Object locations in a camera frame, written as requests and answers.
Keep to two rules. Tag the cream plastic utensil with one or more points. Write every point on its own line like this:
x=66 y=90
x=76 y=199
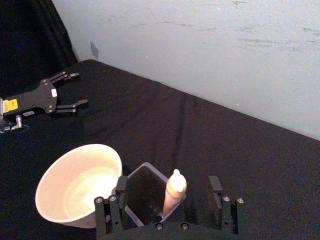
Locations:
x=175 y=187

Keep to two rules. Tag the black table cloth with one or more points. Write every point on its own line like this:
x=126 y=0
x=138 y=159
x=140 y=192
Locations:
x=200 y=140

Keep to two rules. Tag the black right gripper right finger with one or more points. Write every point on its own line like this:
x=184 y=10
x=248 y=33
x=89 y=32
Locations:
x=226 y=212

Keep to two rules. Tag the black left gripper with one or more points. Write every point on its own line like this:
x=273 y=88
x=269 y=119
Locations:
x=37 y=98

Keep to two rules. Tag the black hanging curtain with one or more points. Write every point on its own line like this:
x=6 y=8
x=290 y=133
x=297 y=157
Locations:
x=27 y=37

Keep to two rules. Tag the white ceramic bowl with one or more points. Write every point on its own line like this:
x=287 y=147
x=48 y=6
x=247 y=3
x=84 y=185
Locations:
x=75 y=180

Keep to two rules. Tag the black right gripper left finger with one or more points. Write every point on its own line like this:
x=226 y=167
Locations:
x=121 y=190

